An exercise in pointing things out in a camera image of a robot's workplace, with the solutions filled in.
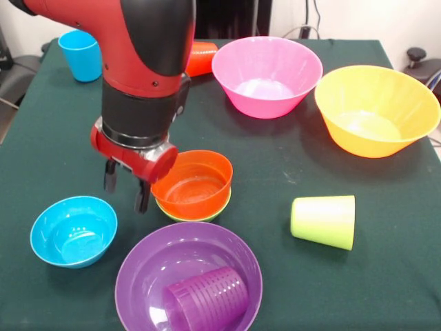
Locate orange plastic cup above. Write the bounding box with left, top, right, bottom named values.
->
left=185, top=41, right=220, bottom=79

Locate blue plastic bowl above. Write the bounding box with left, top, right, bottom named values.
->
left=30, top=195, right=119, bottom=270

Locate orange plastic bowl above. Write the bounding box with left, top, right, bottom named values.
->
left=150, top=149, right=234, bottom=221

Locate lime green plastic cup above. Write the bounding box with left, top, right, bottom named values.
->
left=289, top=194, right=356, bottom=251

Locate blue plastic cup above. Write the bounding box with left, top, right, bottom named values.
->
left=57, top=29, right=103, bottom=83

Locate dark green tablecloth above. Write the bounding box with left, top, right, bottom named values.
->
left=0, top=37, right=441, bottom=331

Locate black hanging cable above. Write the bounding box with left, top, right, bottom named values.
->
left=312, top=0, right=323, bottom=39

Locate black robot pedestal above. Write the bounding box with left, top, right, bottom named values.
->
left=194, top=0, right=273, bottom=39

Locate yellow plastic bowl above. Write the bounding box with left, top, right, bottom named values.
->
left=314, top=65, right=441, bottom=159

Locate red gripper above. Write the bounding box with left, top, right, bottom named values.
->
left=90, top=116, right=179, bottom=214

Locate green plastic bowl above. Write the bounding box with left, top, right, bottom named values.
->
left=155, top=189, right=232, bottom=223

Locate grey chair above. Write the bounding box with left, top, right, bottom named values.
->
left=0, top=26, right=45, bottom=111

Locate purple plastic cup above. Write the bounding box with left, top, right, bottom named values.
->
left=161, top=265, right=249, bottom=331

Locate pink plastic bowl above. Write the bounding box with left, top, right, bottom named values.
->
left=211, top=36, right=324, bottom=120

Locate purple plastic bowl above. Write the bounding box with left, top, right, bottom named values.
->
left=114, top=221, right=264, bottom=331

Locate black chair armrest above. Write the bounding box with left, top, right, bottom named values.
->
left=404, top=47, right=441, bottom=94

